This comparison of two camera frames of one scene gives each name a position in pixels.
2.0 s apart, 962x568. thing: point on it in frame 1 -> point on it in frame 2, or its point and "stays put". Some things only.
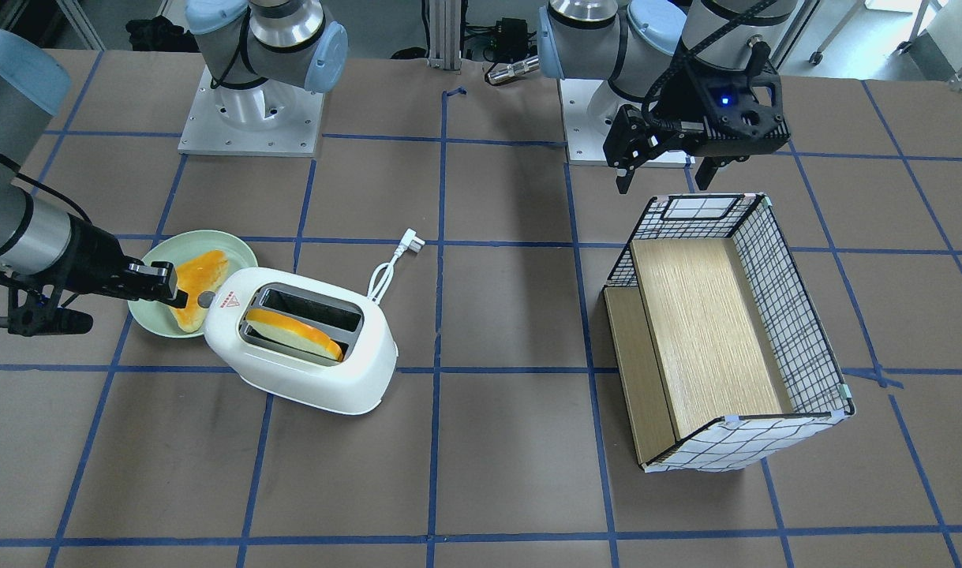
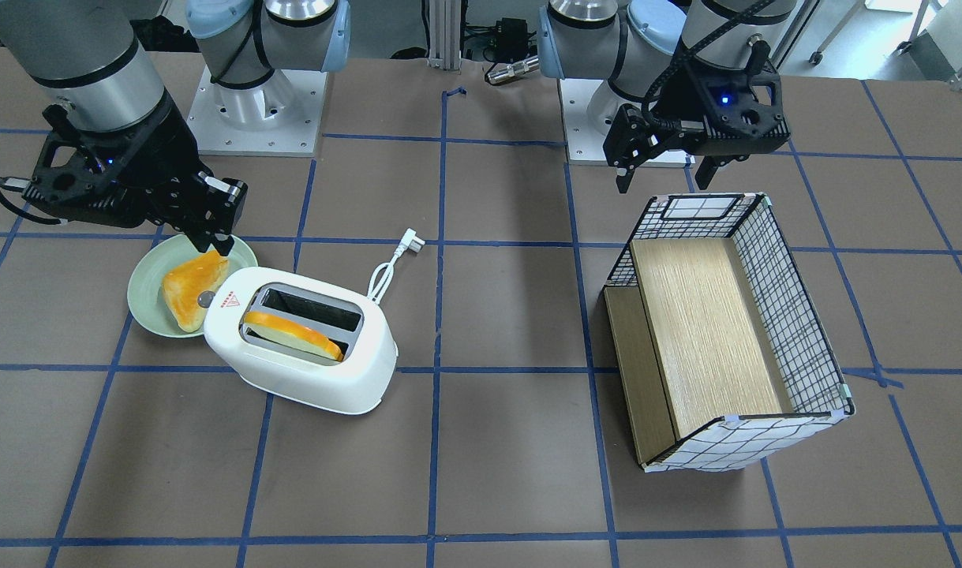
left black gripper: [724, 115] stays put
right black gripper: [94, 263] -> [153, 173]
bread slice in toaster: [294, 333] stays put
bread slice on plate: [196, 274] stays put
